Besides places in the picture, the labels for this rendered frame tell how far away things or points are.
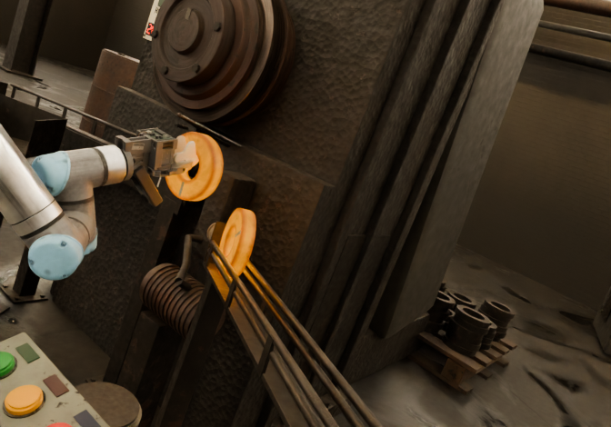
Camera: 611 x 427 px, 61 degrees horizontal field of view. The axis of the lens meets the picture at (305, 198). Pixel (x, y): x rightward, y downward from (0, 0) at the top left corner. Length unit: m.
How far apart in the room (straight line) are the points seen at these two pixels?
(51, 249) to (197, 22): 0.80
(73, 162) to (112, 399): 0.41
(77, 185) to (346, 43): 0.81
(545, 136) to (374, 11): 6.00
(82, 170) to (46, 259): 0.19
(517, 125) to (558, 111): 0.51
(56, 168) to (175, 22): 0.68
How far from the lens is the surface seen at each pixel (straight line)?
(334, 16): 1.51
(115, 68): 4.43
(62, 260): 0.90
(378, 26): 1.43
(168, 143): 1.11
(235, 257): 1.11
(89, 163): 1.02
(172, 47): 1.55
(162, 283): 1.37
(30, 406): 0.73
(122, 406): 0.91
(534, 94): 7.47
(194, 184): 1.18
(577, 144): 7.27
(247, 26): 1.44
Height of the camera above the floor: 1.05
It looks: 10 degrees down
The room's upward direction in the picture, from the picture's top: 21 degrees clockwise
